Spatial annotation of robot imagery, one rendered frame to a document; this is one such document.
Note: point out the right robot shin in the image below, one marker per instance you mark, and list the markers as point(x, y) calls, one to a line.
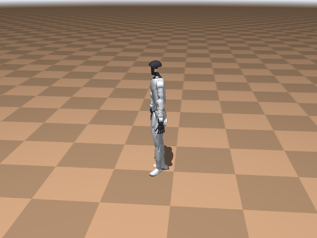
point(163, 161)

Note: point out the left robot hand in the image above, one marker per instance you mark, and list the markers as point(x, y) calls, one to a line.
point(160, 127)

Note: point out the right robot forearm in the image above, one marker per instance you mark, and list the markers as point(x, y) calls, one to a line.
point(152, 105)

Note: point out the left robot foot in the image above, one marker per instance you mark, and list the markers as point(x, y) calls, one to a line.
point(155, 172)

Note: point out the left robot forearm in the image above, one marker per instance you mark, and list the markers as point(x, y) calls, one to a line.
point(160, 110)

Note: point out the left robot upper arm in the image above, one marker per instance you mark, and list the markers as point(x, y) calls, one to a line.
point(160, 86)

